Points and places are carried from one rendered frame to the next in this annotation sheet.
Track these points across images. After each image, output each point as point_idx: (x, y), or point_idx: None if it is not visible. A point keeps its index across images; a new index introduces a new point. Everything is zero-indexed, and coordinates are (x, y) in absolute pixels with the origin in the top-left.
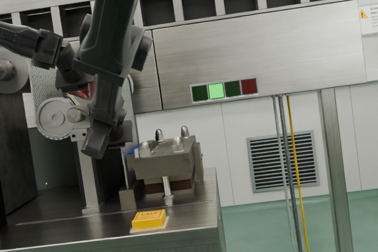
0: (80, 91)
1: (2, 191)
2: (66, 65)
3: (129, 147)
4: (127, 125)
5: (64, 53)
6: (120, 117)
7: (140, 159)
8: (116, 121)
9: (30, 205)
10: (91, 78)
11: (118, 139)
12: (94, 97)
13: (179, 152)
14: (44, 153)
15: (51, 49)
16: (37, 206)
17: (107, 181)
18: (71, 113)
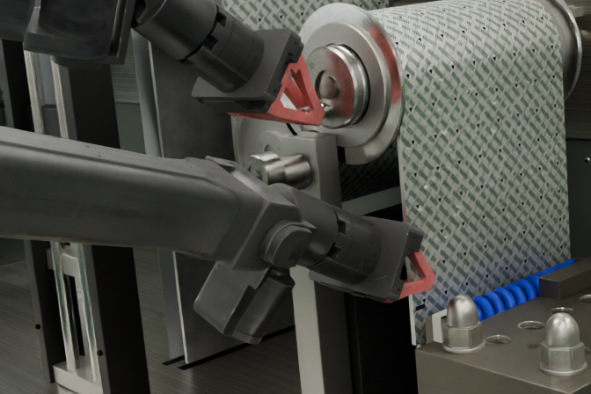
0: (293, 103)
1: (185, 304)
2: (172, 49)
3: (479, 280)
4: (394, 242)
5: (147, 19)
6: (263, 251)
7: (431, 356)
8: (229, 267)
9: (271, 347)
10: (265, 86)
11: (357, 281)
12: (337, 123)
13: (550, 377)
14: (379, 198)
15: (80, 18)
16: (273, 361)
17: (403, 368)
18: (251, 169)
